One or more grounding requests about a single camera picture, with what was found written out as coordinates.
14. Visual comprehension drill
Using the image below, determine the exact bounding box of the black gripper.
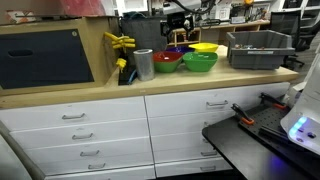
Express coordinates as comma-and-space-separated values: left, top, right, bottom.
160, 11, 195, 42

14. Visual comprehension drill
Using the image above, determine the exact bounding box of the blue plastic bowl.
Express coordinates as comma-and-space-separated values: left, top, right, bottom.
165, 45, 196, 55

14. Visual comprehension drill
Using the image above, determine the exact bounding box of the yellow plastic bowl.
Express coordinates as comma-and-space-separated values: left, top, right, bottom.
188, 42, 220, 54

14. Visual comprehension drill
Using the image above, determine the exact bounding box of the green plastic bowl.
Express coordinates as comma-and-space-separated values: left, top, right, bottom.
182, 51, 219, 73
153, 59, 184, 74

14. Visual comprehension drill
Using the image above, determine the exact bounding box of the gray fabric basket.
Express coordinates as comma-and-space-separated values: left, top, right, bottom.
119, 14, 169, 53

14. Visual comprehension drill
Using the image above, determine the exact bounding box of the silver metal cylinder cup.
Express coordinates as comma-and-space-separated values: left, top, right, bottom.
133, 48, 156, 82

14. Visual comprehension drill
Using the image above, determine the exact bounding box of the teal cloth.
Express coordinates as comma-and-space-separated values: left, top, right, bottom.
124, 10, 148, 20

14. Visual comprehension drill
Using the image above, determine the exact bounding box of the small yellow spring clamp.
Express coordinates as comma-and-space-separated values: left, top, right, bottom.
115, 57, 128, 73

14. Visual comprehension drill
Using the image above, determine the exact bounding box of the gray plastic storage bin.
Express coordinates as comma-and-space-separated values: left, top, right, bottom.
226, 29, 297, 71

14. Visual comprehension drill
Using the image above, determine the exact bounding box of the red translucent sheet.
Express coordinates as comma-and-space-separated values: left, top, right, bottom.
59, 0, 108, 17

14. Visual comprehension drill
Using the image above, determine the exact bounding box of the black orange bar clamp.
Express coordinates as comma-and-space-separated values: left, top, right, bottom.
258, 92, 288, 111
230, 102, 256, 127

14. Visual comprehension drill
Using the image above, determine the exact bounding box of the black office chair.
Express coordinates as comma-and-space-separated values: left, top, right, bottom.
269, 9, 320, 68

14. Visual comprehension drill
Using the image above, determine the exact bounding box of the white drawer cabinet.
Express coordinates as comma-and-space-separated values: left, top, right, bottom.
0, 81, 292, 180

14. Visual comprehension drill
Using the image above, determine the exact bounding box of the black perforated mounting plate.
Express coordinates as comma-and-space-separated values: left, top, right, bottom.
238, 103, 320, 158

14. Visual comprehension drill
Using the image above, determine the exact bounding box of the wooden box with black panel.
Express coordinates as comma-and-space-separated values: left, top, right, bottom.
0, 15, 121, 98

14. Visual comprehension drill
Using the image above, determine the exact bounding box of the black robot table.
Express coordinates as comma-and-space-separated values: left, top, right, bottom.
201, 103, 320, 180

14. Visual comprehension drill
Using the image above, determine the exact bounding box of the printed cardboard box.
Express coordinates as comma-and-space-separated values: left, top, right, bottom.
0, 8, 38, 25

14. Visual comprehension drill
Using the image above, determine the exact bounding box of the gray curved object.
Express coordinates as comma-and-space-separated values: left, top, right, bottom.
0, 119, 46, 180

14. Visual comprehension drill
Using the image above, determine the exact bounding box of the black tool with blue handle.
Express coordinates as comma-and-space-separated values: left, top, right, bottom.
117, 64, 137, 86

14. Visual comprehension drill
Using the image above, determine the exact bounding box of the metal drawer handle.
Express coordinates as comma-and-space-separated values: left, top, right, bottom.
199, 165, 217, 172
200, 150, 219, 157
61, 112, 87, 120
205, 100, 230, 108
71, 132, 95, 140
79, 149, 101, 157
87, 162, 107, 170

